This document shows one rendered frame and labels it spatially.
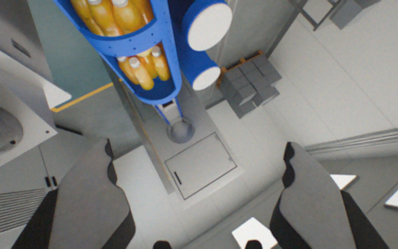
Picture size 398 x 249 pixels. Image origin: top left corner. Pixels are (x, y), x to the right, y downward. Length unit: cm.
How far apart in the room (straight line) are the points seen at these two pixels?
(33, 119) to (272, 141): 580
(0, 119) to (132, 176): 499
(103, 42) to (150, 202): 508
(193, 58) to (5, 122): 111
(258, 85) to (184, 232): 456
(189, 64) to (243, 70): 278
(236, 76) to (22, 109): 365
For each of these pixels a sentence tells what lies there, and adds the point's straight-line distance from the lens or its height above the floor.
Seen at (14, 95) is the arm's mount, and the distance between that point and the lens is 61.
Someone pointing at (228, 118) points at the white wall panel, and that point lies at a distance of 557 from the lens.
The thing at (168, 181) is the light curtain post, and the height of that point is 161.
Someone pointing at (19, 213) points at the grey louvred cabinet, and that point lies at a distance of 209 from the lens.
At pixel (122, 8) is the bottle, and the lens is 53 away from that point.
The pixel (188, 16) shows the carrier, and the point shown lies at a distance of 91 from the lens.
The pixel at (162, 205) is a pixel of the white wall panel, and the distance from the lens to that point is 533.
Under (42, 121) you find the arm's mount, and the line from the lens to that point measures 61.
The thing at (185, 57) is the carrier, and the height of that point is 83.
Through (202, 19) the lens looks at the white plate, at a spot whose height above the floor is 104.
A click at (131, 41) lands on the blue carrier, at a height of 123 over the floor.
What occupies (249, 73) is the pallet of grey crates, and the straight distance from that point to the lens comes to 401.
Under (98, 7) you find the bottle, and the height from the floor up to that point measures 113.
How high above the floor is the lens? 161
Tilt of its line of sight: 12 degrees down
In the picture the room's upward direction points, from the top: 149 degrees clockwise
